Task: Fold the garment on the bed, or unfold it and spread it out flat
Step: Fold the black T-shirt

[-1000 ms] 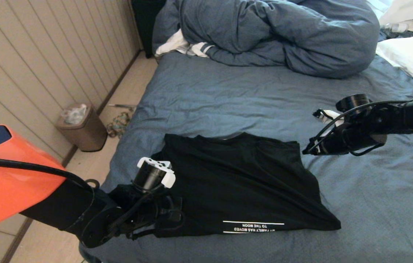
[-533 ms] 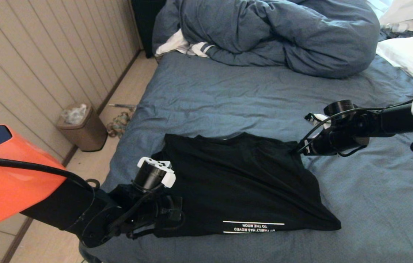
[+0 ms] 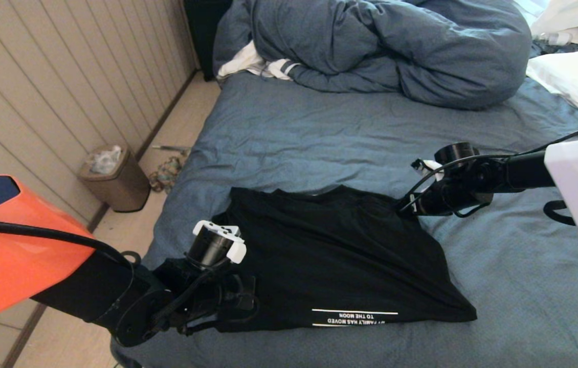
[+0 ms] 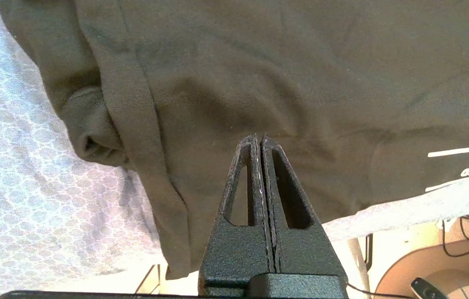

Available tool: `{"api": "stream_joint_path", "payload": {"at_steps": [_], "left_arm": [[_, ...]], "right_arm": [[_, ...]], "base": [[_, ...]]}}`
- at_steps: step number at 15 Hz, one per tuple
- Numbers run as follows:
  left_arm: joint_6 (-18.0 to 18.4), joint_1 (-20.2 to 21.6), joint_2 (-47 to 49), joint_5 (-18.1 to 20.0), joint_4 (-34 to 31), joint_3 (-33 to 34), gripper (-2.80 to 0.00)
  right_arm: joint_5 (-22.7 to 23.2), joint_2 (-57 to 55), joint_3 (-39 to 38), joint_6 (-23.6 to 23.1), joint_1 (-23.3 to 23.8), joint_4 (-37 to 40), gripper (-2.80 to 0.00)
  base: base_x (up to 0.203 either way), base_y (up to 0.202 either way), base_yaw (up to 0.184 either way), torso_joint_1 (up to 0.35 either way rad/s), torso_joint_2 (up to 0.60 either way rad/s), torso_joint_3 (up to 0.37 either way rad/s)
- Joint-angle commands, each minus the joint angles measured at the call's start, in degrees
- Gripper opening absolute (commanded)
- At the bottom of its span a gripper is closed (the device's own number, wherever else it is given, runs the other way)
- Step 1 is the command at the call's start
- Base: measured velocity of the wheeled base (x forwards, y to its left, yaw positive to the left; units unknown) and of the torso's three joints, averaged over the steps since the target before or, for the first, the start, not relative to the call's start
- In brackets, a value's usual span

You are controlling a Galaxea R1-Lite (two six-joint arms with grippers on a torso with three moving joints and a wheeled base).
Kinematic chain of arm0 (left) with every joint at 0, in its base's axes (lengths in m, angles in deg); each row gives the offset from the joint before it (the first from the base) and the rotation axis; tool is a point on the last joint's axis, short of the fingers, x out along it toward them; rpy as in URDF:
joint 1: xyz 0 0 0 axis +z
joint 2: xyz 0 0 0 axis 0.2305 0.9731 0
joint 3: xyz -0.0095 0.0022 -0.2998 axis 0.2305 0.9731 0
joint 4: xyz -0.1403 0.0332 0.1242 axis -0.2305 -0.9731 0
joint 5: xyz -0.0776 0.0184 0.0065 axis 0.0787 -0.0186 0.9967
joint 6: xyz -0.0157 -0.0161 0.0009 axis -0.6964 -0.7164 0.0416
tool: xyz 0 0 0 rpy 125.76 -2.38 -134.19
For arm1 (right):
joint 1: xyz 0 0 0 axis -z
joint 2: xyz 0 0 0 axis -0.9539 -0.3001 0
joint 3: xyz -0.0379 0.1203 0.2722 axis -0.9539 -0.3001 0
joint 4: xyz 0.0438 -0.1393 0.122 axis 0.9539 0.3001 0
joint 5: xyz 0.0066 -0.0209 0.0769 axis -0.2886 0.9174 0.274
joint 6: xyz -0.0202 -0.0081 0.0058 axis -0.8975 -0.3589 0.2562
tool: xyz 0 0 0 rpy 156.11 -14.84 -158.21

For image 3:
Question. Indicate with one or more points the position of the black bedside cabinet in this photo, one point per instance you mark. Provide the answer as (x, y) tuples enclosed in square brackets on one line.
[(204, 36)]

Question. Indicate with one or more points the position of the thin metal rod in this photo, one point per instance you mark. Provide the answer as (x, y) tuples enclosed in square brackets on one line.
[(171, 148)]

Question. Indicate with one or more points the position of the crumpled blue duvet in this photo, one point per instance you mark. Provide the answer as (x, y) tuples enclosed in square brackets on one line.
[(396, 46)]

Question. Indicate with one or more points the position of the dark patterned cloth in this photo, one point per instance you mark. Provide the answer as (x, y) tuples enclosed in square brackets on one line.
[(557, 48)]

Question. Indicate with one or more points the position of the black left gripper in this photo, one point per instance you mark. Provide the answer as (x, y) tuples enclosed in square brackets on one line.
[(207, 299)]

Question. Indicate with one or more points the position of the small clutter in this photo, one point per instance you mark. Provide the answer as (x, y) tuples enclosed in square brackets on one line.
[(165, 175)]

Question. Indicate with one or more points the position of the brown trash bin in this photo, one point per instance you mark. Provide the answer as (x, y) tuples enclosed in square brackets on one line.
[(123, 191)]

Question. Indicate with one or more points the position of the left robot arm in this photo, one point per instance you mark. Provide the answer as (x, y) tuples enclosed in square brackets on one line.
[(2, 255)]

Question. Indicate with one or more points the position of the white striped garment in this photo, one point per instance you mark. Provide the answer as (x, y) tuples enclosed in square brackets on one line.
[(245, 61)]

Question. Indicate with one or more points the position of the white plastic bin bag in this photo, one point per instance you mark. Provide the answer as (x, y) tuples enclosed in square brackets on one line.
[(104, 160)]

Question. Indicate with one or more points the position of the blue bed sheet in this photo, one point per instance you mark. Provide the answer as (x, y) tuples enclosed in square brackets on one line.
[(498, 128)]

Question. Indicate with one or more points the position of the black t-shirt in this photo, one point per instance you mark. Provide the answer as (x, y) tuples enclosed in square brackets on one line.
[(330, 255)]

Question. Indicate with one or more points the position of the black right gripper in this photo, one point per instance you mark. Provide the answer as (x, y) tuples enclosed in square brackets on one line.
[(463, 189)]

